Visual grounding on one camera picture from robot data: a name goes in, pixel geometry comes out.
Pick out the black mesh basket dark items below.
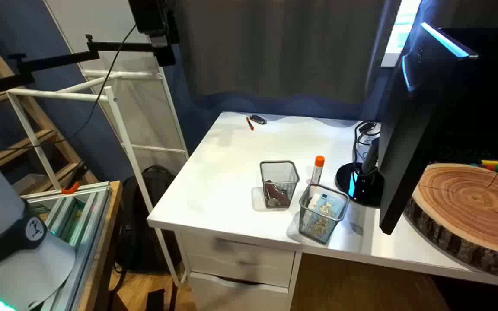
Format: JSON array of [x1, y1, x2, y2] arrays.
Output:
[[257, 159, 300, 211]]

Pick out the black backpack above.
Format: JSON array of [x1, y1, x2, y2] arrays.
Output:
[[112, 162, 176, 273]]

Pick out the glass top wooden table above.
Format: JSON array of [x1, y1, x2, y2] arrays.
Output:
[[20, 180, 124, 311]]

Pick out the orange cap glue stick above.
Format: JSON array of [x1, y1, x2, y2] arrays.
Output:
[[309, 154, 326, 187]]

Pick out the round wooden tree slab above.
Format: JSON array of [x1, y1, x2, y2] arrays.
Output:
[[402, 162, 498, 283]]

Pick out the white ladder shelf frame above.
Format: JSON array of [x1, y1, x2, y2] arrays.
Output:
[[5, 67, 190, 287]]

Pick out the wooden shelf rack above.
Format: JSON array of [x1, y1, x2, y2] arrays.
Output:
[[0, 22, 98, 195]]

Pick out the black mounted camera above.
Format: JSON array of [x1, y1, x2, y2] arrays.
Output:
[[126, 0, 178, 67]]

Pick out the grey curtain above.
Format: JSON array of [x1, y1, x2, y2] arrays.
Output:
[[164, 0, 389, 105]]

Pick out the white desk drawer unit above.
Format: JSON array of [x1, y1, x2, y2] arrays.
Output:
[[176, 230, 302, 311]]

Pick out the black round monitor stand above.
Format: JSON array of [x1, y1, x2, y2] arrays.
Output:
[[333, 136, 385, 207]]

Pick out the orange clamp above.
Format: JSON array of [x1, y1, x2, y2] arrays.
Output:
[[60, 180, 83, 195]]

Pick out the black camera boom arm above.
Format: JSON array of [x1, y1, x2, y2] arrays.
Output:
[[0, 33, 176, 100]]

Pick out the black computer monitor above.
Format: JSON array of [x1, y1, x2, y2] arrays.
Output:
[[377, 21, 498, 235]]

